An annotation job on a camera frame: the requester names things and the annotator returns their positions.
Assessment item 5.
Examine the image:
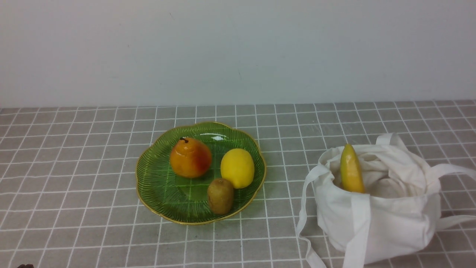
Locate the brown kiwi fruit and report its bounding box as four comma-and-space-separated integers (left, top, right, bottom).
207, 178, 234, 215

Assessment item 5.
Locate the yellow banana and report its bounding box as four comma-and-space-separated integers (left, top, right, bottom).
340, 144, 366, 194

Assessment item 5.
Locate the orange pear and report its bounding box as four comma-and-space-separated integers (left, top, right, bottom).
170, 137, 212, 179

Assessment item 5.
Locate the white cloth tote bag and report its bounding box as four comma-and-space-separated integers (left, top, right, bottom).
296, 133, 475, 268

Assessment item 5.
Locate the yellow lemon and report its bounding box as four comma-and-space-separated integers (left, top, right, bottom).
220, 148, 255, 189

